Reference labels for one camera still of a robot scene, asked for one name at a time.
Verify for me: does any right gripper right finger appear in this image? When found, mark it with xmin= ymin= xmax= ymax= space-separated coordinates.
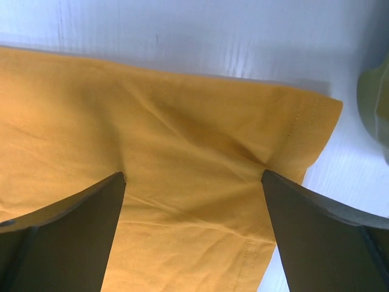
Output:
xmin=261 ymin=170 xmax=388 ymax=292

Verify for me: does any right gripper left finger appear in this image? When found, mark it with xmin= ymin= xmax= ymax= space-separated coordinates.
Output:
xmin=1 ymin=172 xmax=126 ymax=291

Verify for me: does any orange t shirt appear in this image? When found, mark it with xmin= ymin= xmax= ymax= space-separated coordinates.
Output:
xmin=1 ymin=48 xmax=343 ymax=291

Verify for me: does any olive green plastic bin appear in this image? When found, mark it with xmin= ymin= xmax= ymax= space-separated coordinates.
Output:
xmin=357 ymin=58 xmax=388 ymax=162

